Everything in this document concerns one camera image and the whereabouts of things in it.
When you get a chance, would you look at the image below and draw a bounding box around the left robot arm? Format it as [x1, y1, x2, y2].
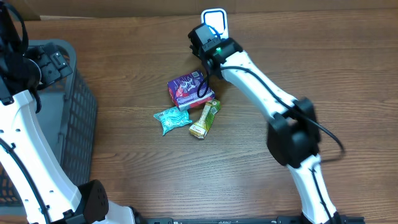
[1, 2, 139, 224]

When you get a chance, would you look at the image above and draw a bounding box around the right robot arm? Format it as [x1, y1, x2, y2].
[188, 24, 341, 223]

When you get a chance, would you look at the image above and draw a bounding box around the yellow green snack packet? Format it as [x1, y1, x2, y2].
[189, 99, 221, 139]

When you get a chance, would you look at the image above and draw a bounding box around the grey plastic mesh basket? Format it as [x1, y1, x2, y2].
[0, 39, 98, 215]

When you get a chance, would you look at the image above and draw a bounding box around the white barcode scanner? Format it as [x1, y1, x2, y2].
[201, 8, 229, 39]

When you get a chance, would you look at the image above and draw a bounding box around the purple sanitary pad pack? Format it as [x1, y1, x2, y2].
[167, 70, 215, 111]

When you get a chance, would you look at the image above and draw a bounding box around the mint green wipes packet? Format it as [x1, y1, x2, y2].
[154, 106, 192, 136]

